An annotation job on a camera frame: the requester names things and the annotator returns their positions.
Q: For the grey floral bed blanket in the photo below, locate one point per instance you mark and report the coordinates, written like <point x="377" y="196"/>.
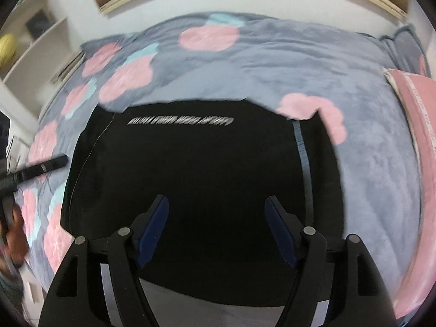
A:
<point x="293" y="67"/>

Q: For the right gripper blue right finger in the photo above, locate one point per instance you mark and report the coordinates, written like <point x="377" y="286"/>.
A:
<point x="277" y="217"/>

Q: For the black jacket with white lettering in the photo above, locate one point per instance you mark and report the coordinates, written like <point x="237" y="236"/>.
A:
<point x="216" y="162"/>

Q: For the yellow ball on shelf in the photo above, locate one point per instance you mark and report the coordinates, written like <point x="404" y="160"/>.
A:
<point x="8" y="45"/>

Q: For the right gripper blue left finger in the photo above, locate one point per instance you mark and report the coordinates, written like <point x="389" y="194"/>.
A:
<point x="155" y="222"/>

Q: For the person's left hand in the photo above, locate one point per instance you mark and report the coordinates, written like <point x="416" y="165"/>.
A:
<point x="16" y="246"/>

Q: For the white wall shelf unit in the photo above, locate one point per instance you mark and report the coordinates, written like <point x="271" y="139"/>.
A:
<point x="45" y="47"/>

